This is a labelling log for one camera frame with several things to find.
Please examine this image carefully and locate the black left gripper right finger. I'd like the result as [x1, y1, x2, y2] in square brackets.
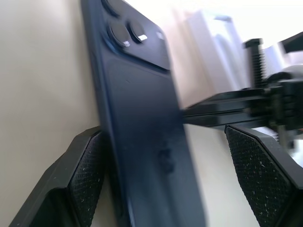
[224, 124, 303, 227]

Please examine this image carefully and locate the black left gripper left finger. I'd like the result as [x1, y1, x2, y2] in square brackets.
[9, 126, 107, 227]

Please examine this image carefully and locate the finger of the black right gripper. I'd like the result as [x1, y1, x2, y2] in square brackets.
[179, 88, 271, 130]
[278, 30, 303, 54]

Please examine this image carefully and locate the dark blue smartphone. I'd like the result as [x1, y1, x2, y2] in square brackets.
[80, 0, 213, 227]

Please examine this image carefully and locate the white phone box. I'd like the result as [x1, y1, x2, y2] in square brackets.
[170, 8, 247, 95]

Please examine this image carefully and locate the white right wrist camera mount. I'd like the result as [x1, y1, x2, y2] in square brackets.
[263, 44, 303, 80]

